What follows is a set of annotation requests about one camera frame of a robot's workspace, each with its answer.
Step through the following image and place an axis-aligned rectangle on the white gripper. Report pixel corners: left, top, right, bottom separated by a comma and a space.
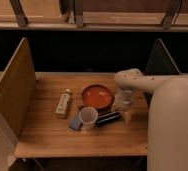
111, 88, 134, 112

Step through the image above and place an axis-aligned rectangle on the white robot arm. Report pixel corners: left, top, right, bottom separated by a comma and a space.
114, 68, 188, 171

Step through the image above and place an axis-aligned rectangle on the blue white sponge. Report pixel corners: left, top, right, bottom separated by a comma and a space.
69, 113, 82, 131

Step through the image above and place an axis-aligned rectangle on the orange round bowl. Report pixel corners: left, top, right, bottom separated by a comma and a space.
81, 84, 113, 110

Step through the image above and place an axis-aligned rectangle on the white cup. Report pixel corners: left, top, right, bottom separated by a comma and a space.
79, 107, 99, 130

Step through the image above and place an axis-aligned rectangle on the right dark divider panel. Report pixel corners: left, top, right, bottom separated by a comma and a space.
144, 38, 181, 75

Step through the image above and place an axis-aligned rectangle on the left wooden divider panel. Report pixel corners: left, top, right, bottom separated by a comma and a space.
0, 38, 36, 141

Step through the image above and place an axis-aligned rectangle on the wooden shelf rail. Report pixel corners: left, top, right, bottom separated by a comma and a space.
0, 0, 188, 32

